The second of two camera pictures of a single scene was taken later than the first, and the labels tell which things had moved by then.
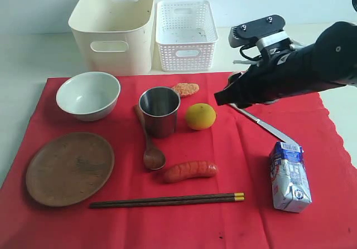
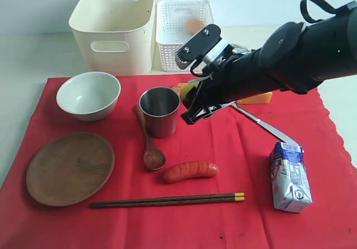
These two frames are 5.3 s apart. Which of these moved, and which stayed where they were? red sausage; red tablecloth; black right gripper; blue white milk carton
Moved: black right gripper
Stayed: red sausage; blue white milk carton; red tablecloth
